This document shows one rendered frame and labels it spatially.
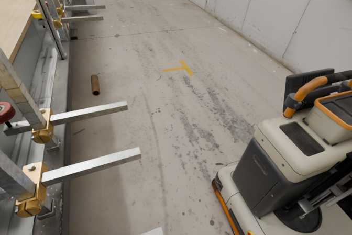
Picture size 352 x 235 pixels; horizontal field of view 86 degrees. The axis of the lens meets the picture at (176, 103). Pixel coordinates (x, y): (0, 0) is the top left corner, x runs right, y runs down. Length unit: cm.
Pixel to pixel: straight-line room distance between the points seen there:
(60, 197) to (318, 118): 96
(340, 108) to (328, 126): 10
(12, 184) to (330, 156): 96
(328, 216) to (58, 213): 129
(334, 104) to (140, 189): 123
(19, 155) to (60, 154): 24
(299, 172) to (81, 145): 153
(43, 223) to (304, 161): 86
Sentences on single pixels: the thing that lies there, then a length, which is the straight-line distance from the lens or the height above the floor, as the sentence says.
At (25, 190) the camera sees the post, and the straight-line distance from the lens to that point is 64.
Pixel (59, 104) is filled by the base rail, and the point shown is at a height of 70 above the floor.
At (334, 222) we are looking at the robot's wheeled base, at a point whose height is 28.
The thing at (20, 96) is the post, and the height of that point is 98.
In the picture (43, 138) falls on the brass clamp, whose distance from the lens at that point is 82.
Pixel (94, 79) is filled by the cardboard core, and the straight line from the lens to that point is 234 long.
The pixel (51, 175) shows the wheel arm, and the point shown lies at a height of 83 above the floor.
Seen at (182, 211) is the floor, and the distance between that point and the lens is 145.
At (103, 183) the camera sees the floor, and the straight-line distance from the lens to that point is 157.
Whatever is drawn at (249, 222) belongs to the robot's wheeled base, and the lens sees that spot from 123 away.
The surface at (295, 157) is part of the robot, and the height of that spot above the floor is 80.
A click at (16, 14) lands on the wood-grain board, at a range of 173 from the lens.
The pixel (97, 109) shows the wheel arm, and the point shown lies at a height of 82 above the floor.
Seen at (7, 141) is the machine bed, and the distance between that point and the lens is 110.
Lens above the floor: 137
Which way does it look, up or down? 43 degrees down
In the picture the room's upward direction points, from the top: 4 degrees clockwise
